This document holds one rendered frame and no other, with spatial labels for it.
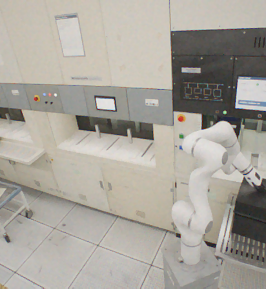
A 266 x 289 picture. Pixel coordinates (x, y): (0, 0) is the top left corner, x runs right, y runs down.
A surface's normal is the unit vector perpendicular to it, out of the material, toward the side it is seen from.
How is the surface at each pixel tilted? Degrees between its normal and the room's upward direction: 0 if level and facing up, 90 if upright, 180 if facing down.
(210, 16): 93
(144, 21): 90
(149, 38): 90
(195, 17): 92
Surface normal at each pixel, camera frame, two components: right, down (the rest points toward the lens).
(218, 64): -0.44, 0.51
